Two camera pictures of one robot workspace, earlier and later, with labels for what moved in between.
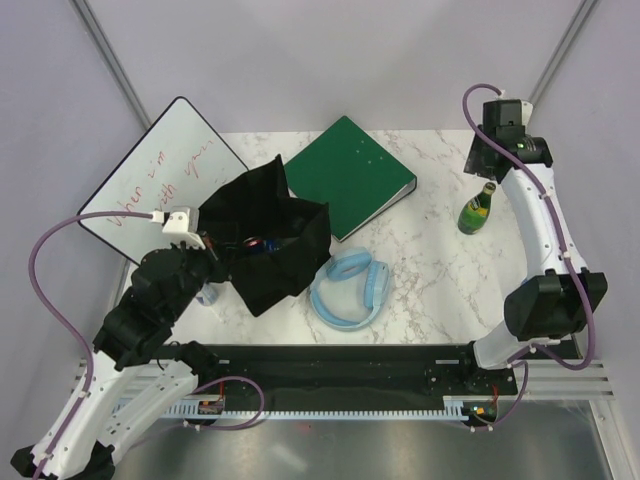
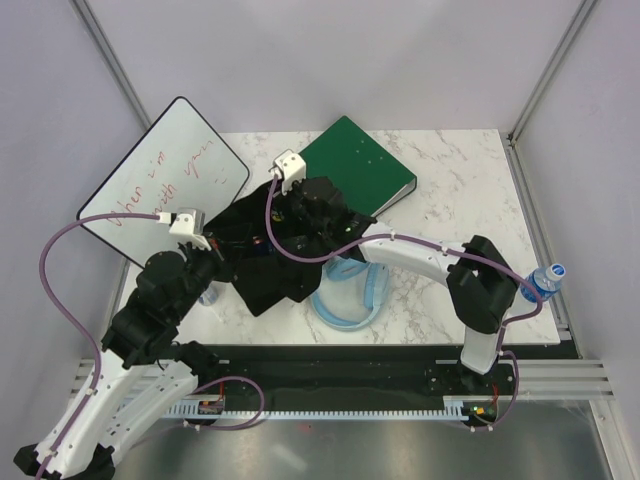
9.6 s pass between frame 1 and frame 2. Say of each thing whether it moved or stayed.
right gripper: moved
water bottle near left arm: stayed
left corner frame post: stayed
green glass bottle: moved
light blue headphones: stayed
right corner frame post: stayed
